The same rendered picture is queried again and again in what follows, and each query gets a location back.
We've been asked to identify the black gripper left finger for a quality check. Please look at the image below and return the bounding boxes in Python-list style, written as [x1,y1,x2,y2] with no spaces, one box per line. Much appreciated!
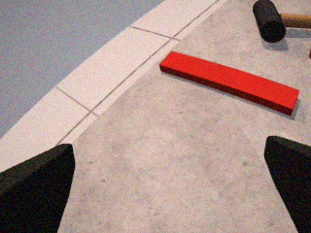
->
[0,144,75,233]

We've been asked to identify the red flat bar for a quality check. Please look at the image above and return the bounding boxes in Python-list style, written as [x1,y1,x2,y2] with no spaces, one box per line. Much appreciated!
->
[159,50,299,117]

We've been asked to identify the black-headed mallet with wooden handle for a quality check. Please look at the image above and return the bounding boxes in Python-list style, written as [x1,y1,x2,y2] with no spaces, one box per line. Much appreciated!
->
[253,0,311,43]

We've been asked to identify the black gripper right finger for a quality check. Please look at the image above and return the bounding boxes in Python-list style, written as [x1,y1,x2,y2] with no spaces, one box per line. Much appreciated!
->
[264,136,311,233]

